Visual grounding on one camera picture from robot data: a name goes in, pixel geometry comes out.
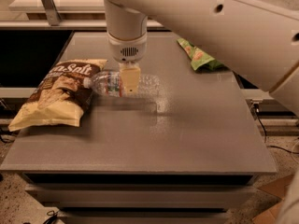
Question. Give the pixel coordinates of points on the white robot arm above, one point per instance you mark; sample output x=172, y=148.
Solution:
x=257, y=40

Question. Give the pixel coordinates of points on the green snack bag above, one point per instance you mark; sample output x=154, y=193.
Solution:
x=199, y=59

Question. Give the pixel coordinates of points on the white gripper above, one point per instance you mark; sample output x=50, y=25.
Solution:
x=128, y=50

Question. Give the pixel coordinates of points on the clear plastic water bottle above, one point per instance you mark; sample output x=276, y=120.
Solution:
x=108, y=83

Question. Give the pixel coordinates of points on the metal shelf frame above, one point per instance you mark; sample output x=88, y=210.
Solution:
x=80, y=15

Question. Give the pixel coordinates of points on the brown chip bag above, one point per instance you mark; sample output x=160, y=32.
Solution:
x=62, y=97

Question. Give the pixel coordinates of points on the grey drawer cabinet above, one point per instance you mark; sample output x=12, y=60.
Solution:
x=140, y=198

